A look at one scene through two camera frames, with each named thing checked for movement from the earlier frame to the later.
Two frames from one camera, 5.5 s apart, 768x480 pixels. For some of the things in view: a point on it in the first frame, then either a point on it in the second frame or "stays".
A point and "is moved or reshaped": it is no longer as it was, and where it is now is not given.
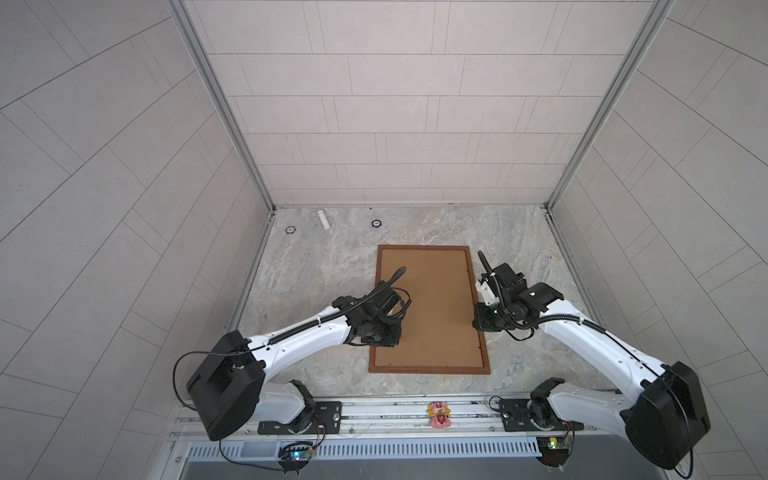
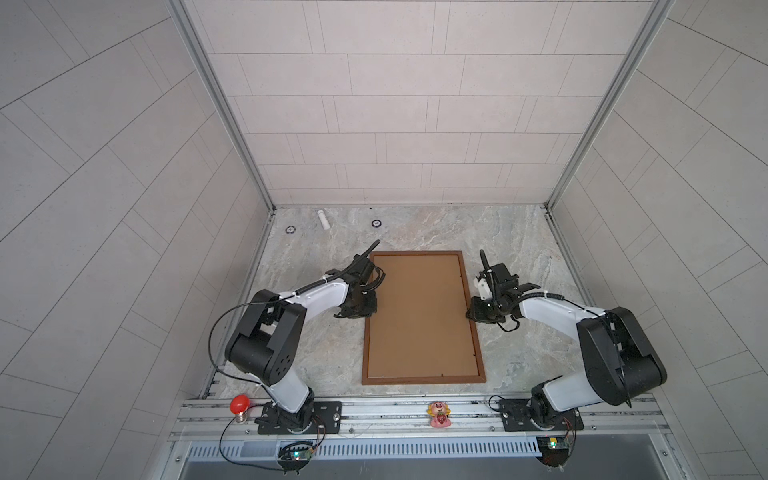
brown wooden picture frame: [485, 370] is moved or reshaped
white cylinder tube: [324, 220] stays
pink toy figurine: [439, 413] stays
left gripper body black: [383, 333] -> [364, 304]
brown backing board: [437, 329] is moved or reshaped
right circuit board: [554, 450] stays
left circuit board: [294, 456] stays
